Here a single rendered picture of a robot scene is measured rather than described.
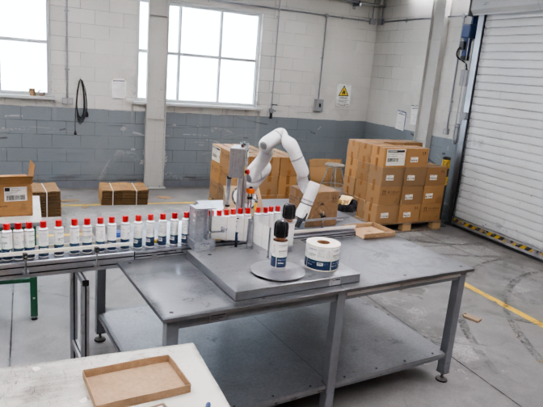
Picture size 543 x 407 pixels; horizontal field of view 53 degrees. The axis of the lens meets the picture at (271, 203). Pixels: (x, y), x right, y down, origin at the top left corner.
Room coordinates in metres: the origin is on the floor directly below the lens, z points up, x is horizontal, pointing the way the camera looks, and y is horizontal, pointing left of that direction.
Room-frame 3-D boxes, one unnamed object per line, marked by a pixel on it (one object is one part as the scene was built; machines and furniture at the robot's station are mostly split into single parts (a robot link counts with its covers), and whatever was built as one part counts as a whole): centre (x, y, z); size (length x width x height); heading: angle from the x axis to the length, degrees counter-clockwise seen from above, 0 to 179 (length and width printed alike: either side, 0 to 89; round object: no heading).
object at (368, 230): (3.99, -0.75, 0.85); 0.30 x 0.26 x 0.04; 121
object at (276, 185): (7.40, 0.30, 0.45); 1.20 x 0.84 x 0.89; 27
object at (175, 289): (3.45, -0.06, 0.82); 2.10 x 1.50 x 0.02; 121
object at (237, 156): (3.48, 0.23, 1.38); 0.17 x 0.10 x 0.19; 176
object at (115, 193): (7.50, 2.12, 0.11); 0.65 x 0.54 x 0.22; 112
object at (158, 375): (1.78, 0.44, 0.82); 0.34 x 0.24 x 0.03; 121
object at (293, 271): (2.87, -0.07, 0.89); 0.31 x 0.31 x 0.01
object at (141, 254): (3.47, 0.10, 0.85); 1.65 x 0.11 x 0.05; 121
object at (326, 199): (4.08, -0.32, 0.99); 0.30 x 0.24 x 0.27; 117
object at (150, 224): (3.10, 0.71, 0.98); 0.05 x 0.05 x 0.20
